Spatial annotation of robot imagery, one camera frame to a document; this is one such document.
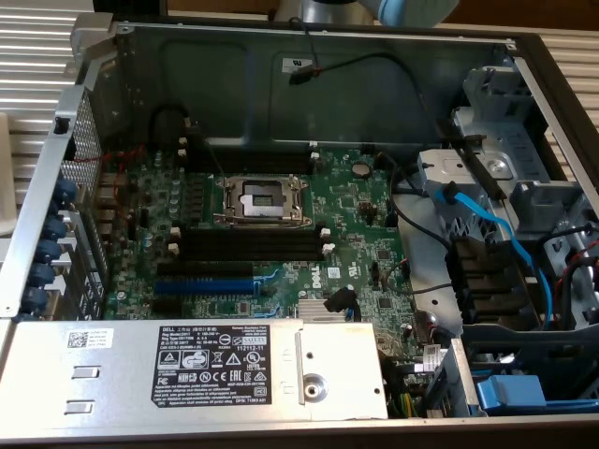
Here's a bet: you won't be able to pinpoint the black RAM slot white latches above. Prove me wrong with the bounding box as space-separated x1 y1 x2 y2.
170 226 331 247
177 138 319 163
167 240 334 263
177 149 322 175

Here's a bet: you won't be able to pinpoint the green Dell motherboard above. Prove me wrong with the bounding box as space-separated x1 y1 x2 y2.
95 144 422 392

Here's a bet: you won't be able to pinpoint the silver finned chipset heatsink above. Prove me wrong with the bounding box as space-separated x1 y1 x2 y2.
298 298 361 323

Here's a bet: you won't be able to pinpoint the long black expansion slot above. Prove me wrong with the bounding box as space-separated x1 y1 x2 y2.
156 260 256 279

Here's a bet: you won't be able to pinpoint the blue expansion slot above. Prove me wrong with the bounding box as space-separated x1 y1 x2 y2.
153 276 263 296

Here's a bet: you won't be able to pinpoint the open metal PC case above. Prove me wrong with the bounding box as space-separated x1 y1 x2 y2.
0 18 599 445

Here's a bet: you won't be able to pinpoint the short black expansion slot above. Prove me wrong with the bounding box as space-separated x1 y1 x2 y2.
152 297 184 314

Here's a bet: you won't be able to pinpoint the grey metal disk bay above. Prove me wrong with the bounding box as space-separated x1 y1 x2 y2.
416 65 599 328

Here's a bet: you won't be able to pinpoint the silver power supply black label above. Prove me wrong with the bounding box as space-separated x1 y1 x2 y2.
0 319 389 422

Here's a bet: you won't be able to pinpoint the blue plastic drive latch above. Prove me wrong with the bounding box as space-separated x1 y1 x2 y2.
475 373 548 415

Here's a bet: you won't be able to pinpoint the CPU socket metal frame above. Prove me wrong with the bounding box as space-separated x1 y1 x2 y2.
212 173 315 230

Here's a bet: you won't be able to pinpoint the black wire plug on board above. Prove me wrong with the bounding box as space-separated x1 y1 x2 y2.
324 287 359 313

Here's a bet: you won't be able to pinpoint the black wire beside motherboard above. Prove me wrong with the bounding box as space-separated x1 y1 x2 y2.
390 186 455 249

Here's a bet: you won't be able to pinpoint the thin black wire with plug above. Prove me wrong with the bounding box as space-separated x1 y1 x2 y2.
287 17 469 141

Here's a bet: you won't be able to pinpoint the black looped wire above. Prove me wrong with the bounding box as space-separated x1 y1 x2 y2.
147 102 207 151

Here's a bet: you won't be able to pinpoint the black flat strap wire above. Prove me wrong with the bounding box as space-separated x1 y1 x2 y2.
437 119 509 201

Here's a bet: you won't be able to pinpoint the black plastic drive bracket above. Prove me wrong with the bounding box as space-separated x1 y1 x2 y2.
446 236 539 324

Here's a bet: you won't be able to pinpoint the blue flat data wire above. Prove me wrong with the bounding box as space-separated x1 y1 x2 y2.
432 184 558 331

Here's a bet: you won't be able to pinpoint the yellow green wire bundle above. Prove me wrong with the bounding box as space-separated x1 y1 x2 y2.
390 390 417 418

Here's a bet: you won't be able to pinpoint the thin red wire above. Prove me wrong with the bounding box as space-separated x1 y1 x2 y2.
74 143 146 221

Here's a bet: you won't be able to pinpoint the red wire by disk bay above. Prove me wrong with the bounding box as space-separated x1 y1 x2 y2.
554 247 599 291

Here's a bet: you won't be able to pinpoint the silver metal corner bracket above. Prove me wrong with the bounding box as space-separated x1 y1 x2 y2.
69 12 116 62

